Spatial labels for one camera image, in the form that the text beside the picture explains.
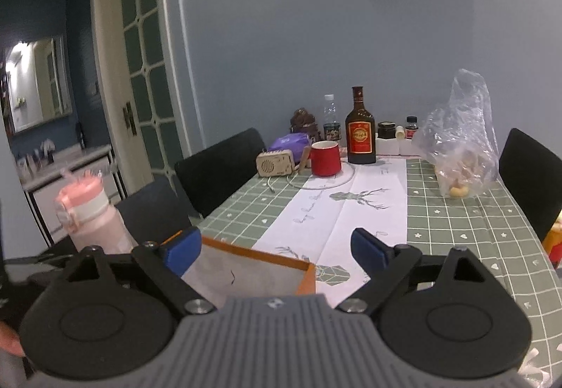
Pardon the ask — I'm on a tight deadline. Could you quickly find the black chair left near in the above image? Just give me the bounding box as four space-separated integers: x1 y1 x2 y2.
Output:
45 179 190 256

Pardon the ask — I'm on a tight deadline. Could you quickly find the black chair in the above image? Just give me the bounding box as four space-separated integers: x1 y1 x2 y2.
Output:
174 128 265 218
45 179 190 256
499 128 562 243

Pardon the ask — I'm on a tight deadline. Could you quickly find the orange storage box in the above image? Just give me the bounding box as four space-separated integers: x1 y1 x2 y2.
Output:
181 235 316 308

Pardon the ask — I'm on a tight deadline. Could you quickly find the white deer table runner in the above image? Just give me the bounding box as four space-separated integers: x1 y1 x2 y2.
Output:
253 158 408 306

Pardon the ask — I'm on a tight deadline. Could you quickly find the black chair left far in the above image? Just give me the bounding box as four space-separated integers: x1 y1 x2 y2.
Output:
174 128 265 218

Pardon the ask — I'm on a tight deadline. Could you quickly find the pink water bottle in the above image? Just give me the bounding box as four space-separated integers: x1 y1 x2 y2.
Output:
54 169 138 255

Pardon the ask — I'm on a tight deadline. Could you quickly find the red mug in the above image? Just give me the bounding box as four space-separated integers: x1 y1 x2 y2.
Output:
309 141 341 177

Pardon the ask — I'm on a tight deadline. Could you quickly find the white condiment tray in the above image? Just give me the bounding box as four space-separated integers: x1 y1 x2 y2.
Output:
375 138 420 157

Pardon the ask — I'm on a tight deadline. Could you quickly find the green checked tablecloth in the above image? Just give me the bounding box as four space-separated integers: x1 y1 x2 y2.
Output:
200 159 561 387

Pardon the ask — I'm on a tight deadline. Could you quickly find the dark liquor bottle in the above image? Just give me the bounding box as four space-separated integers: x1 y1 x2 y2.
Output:
345 86 376 164

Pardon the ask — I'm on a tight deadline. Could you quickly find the dark jar black lid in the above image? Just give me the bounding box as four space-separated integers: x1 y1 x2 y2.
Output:
377 122 396 140

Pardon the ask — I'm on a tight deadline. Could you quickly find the small red-label bottle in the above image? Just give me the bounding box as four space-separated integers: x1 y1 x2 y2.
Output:
404 116 418 140

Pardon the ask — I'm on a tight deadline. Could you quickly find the beige small radio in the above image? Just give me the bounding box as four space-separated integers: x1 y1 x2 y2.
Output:
256 149 295 177

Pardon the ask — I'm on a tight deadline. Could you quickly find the clear water bottle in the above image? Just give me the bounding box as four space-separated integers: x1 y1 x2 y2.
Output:
323 94 341 142

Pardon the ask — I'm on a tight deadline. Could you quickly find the purple pouch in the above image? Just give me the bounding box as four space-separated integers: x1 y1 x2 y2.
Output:
269 133 311 163

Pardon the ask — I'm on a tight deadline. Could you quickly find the clear plastic bag with snacks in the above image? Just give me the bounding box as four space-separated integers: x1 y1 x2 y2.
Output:
412 69 499 199

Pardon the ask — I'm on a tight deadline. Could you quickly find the brown figurine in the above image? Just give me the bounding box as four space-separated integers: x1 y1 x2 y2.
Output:
289 107 321 142

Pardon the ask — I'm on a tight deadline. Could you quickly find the white cabinet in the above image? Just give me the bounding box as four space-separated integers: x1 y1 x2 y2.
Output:
17 143 129 248

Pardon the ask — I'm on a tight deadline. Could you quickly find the black chair right side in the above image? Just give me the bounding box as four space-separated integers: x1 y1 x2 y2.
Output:
499 128 562 243

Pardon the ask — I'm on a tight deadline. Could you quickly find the glass panel door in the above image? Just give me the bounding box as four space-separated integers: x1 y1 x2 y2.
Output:
91 0 190 195

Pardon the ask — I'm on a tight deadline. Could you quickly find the wall mirror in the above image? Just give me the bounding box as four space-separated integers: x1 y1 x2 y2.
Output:
4 36 73 134

